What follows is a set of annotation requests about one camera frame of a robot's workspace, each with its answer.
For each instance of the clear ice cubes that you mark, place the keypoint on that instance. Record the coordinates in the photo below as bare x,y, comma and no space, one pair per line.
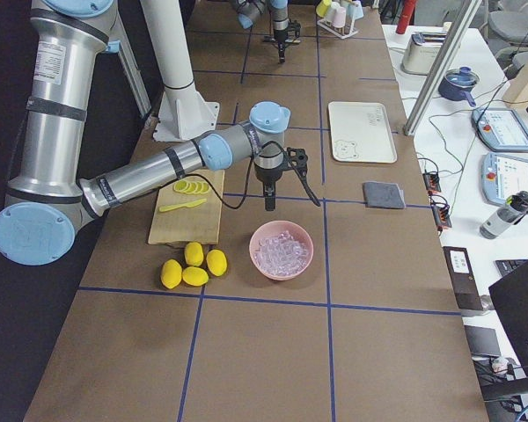
281,255

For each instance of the yellow-green cup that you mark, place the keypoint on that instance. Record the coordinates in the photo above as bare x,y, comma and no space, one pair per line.
323,7

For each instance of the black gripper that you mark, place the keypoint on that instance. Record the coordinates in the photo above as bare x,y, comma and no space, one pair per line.
280,34
267,177

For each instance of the yellow lemon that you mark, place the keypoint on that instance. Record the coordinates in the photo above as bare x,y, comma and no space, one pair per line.
171,274
216,262
194,254
195,276

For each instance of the blue saucepan with lid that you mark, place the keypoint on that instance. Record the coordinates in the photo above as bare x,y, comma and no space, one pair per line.
457,85

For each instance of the white bear serving tray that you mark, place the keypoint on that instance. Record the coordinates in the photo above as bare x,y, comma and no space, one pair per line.
360,133

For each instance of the lemon slices row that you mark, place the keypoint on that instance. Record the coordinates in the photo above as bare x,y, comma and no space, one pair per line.
194,187

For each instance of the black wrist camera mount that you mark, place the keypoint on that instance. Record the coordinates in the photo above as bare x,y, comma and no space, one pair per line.
293,29
298,161

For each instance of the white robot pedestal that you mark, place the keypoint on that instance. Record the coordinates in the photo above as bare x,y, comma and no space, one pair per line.
183,114

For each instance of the black laptop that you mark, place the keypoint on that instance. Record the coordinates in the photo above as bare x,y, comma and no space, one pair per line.
510,298

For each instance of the cream toaster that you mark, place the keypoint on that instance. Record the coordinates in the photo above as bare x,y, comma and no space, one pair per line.
421,52

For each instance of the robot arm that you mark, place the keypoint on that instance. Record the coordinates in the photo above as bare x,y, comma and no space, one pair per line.
47,204
249,11

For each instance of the grey water bottle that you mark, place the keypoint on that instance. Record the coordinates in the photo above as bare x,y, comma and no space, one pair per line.
510,213

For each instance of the black box with label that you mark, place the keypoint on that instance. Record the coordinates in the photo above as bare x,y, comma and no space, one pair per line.
463,281

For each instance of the bamboo cutting board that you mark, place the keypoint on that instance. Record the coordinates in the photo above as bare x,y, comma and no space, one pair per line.
198,224

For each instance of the red bottle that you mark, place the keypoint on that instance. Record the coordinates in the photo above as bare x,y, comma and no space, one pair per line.
407,12

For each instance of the white wire cup rack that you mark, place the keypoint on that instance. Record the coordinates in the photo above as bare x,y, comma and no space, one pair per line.
354,12

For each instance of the blue teach pendant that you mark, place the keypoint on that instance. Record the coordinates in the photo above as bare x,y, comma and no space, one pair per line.
502,176
500,129

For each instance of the light blue plastic cup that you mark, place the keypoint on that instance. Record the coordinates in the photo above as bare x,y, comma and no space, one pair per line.
283,119

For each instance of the grey folded cloth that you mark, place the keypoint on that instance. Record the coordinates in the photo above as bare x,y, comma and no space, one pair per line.
383,195

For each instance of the aluminium frame post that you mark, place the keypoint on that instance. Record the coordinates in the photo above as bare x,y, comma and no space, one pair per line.
442,62

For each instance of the pink cup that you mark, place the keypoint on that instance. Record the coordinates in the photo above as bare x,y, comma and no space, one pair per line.
336,16

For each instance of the pink bowl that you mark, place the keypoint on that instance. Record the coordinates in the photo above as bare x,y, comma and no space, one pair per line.
274,228

